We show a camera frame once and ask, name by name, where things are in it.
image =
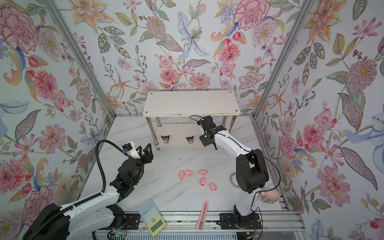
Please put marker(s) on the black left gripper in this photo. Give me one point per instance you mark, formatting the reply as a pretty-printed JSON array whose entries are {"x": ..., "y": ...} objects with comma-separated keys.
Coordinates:
[{"x": 149, "y": 156}]

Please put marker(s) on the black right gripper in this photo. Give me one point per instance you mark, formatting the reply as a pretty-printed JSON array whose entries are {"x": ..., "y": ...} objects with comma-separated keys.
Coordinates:
[{"x": 202, "y": 138}]

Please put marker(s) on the black purple toy figure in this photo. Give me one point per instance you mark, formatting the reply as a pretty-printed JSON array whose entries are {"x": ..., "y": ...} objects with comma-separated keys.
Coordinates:
[
  {"x": 166, "y": 139},
  {"x": 190, "y": 140}
]

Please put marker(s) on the pink pig toy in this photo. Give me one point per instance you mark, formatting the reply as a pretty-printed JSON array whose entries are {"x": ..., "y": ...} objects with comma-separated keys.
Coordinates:
[
  {"x": 181, "y": 175},
  {"x": 202, "y": 172},
  {"x": 213, "y": 187},
  {"x": 188, "y": 173},
  {"x": 202, "y": 181}
]

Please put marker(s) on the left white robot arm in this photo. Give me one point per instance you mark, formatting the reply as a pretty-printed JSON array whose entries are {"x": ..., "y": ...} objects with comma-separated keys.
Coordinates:
[{"x": 99, "y": 210}]

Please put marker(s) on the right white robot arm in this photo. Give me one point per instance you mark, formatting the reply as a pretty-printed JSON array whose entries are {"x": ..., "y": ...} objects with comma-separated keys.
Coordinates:
[{"x": 251, "y": 174}]

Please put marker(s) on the white two-tier shelf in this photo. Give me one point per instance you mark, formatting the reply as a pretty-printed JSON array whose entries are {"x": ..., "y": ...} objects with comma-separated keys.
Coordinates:
[{"x": 176, "y": 114}]

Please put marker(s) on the tape roll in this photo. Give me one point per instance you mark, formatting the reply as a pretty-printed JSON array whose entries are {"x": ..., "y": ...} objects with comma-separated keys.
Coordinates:
[{"x": 233, "y": 180}]

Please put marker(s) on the yellow calculator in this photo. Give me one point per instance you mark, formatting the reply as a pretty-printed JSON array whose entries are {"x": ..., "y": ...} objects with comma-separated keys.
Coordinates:
[{"x": 152, "y": 217}]

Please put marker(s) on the pink box cutter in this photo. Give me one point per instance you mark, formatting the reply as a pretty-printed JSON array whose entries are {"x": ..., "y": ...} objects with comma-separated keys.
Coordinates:
[{"x": 203, "y": 214}]

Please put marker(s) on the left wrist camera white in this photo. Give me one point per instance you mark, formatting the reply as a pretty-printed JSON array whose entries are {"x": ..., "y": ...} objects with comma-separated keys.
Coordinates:
[{"x": 130, "y": 150}]

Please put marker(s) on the aluminium corner post right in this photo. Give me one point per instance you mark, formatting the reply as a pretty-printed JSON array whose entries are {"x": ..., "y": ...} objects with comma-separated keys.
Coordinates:
[{"x": 303, "y": 13}]

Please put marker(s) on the aluminium corner post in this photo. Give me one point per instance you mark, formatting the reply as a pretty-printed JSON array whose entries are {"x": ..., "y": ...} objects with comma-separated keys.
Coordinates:
[
  {"x": 303, "y": 13},
  {"x": 63, "y": 27}
]

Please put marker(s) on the aluminium corner post left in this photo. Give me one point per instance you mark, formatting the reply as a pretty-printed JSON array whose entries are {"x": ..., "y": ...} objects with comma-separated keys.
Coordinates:
[{"x": 63, "y": 27}]

